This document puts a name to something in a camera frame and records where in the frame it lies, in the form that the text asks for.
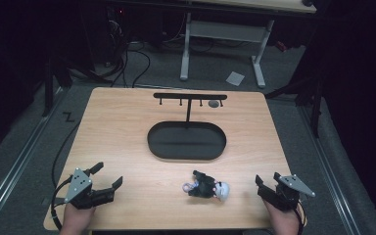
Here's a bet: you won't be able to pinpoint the grey floor rail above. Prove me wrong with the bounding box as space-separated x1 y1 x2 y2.
297 105 362 235
0 87 67 227

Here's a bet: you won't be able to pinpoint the black and white doll keychain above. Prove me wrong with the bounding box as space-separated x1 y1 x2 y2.
181 169 231 203

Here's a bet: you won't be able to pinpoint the black metal stand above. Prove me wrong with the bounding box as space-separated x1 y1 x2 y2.
41 54 113 118
263 73 325 139

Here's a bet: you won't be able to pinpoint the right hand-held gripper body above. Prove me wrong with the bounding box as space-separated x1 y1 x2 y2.
272 174 317 212

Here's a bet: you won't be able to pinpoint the person's left hand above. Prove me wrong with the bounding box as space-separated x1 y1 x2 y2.
59 203 96 235

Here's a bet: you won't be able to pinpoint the black hook rack with oval tray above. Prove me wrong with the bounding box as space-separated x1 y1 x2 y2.
147 92 228 162

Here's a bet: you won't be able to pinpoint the black floor cables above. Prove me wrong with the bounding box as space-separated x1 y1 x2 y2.
108 39 152 89

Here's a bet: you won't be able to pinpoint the white paper sheet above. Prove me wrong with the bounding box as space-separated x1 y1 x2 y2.
225 70 246 87

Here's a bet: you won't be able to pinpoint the person's right hand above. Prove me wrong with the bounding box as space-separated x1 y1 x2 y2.
262 199 304 235

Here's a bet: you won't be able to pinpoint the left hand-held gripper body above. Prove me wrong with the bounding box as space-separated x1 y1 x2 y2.
64 166 96 211

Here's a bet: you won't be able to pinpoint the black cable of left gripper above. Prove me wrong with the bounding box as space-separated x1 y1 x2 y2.
50 120 83 231

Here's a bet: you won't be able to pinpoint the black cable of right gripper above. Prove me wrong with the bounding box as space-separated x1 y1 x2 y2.
293 199 308 235

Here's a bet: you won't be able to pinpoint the white metal frame desk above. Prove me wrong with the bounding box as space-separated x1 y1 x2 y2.
178 0 318 89

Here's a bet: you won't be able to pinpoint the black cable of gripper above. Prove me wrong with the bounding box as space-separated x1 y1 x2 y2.
293 199 308 235
50 120 83 231

